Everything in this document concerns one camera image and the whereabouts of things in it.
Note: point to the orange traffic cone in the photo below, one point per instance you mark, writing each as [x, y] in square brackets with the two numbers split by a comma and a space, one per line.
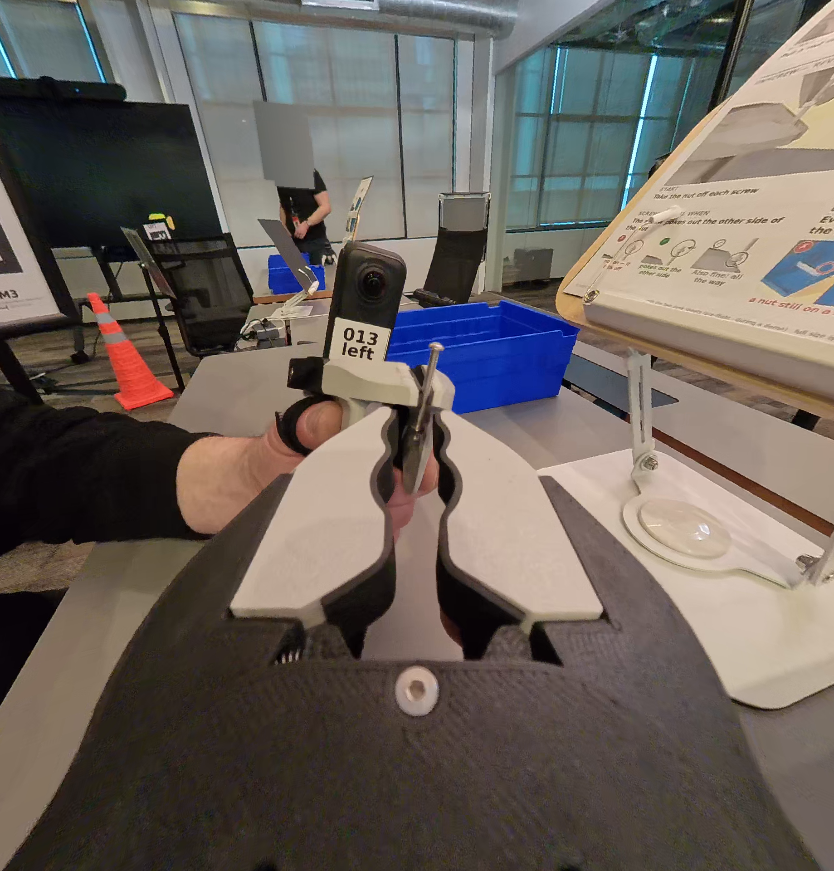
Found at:
[124, 360]

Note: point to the framed instruction sheet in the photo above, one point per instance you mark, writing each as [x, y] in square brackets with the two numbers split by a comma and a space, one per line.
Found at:
[730, 204]

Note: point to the person's left hand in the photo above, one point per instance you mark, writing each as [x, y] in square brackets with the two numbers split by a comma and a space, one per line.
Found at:
[233, 476]

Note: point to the large black display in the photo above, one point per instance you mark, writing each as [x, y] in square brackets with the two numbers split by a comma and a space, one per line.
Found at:
[104, 170]

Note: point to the grey power box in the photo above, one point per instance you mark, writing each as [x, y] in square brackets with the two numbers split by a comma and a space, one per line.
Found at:
[261, 332]

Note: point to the yellow tag sign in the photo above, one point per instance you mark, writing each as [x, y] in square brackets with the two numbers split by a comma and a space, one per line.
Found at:
[158, 228]

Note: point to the grey desk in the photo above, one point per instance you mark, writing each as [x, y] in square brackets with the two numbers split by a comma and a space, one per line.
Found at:
[566, 435]

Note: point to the wooden instruction board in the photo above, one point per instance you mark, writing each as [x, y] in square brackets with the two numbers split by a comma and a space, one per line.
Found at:
[357, 204]
[730, 378]

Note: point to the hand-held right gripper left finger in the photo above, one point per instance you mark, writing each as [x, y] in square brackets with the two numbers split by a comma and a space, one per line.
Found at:
[308, 537]

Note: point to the black and white poster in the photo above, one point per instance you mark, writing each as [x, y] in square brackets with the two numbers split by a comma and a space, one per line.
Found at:
[8, 286]

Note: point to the grey board stand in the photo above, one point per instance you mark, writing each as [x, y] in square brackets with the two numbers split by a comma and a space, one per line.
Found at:
[284, 252]

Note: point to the blue plastic bin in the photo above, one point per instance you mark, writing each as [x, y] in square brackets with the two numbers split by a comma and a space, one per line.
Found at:
[498, 367]
[284, 275]

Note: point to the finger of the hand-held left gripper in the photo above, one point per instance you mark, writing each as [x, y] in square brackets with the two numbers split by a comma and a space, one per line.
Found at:
[369, 381]
[445, 398]

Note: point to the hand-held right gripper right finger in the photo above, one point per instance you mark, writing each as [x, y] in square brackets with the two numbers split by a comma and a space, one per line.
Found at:
[519, 537]

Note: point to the person's left forearm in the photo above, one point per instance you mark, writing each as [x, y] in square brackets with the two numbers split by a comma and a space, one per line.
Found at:
[83, 476]

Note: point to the metal screw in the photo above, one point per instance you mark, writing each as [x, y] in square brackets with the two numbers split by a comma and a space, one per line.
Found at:
[427, 388]

